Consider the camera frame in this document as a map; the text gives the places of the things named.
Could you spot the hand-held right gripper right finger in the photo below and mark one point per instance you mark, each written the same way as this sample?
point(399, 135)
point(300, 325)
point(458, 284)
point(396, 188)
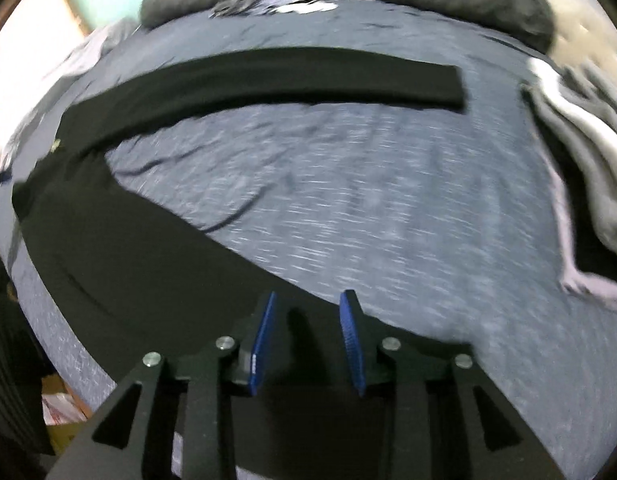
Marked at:
point(352, 340)

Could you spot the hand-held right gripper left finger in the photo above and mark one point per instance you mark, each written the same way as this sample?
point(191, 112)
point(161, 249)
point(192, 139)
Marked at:
point(262, 340)

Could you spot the black fleece pants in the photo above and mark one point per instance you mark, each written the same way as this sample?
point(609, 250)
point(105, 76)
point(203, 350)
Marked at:
point(138, 250)

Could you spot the stack of folded clothes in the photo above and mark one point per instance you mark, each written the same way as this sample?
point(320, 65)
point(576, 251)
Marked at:
point(583, 150)

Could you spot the blue patterned bed sheet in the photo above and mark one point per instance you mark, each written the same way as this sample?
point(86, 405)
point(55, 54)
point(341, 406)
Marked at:
point(363, 185)

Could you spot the brown cardboard box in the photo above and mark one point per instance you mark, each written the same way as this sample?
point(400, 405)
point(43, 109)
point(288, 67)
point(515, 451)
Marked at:
point(63, 410)

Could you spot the white small garment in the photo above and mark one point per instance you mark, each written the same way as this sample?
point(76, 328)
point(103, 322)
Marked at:
point(308, 7)

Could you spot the light grey pillow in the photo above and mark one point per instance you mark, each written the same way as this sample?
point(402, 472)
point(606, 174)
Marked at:
point(93, 50)

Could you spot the dark grey crumpled garment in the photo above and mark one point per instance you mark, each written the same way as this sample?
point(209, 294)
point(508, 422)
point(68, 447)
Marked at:
point(236, 2)

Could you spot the pink curtain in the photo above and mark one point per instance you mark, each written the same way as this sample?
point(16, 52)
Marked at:
point(28, 75)

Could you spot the cream tufted headboard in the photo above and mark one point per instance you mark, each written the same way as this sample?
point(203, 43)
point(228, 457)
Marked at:
point(578, 5)

